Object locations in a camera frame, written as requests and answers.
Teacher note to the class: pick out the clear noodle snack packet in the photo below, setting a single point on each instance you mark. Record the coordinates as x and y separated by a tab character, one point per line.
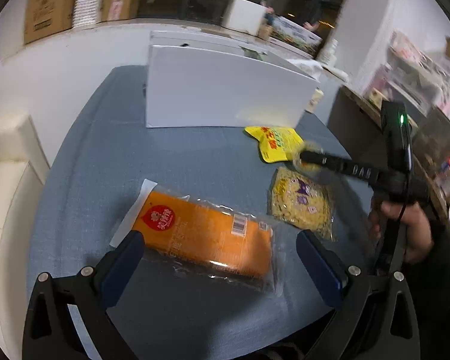
300	202

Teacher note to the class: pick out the large brown cardboard box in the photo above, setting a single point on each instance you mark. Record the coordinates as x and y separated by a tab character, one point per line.
48	3

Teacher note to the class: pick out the cream leather sofa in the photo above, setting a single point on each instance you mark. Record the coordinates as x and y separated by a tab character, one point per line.
7	195

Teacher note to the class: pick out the brown side table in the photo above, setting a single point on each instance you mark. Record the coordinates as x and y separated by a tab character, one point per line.
352	127

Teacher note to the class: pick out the beige tissue pack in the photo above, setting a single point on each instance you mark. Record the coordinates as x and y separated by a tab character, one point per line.
315	101

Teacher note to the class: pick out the white plastic bottle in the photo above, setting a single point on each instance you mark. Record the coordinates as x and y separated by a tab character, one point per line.
328	52

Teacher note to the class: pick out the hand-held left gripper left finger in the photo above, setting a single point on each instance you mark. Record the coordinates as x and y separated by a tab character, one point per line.
122	262

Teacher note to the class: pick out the person's right hand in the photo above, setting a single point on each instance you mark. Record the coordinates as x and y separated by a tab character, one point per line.
418	228

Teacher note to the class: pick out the yellow snack packet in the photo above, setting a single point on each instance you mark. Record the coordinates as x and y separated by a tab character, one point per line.
273	142

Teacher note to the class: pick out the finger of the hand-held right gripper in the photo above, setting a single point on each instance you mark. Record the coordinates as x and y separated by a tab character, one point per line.
341	165

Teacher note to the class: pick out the person's right forearm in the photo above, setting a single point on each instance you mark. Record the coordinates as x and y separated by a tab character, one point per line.
448	277

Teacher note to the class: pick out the clear plastic drawer unit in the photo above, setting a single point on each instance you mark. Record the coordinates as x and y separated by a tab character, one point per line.
412	71

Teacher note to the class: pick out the white cardboard box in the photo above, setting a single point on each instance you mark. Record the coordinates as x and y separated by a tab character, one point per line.
225	86

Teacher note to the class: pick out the yellow jelly cup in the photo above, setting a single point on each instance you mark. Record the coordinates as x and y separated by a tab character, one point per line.
298	150

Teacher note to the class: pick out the white foam box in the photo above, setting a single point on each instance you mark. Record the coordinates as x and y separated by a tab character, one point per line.
243	15

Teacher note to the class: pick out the long printed box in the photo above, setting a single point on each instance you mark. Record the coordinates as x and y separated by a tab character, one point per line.
296	35

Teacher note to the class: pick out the orange snack packet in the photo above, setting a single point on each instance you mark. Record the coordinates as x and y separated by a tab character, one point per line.
210	232

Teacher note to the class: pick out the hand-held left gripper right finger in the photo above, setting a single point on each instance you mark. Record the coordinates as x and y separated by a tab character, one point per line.
318	270

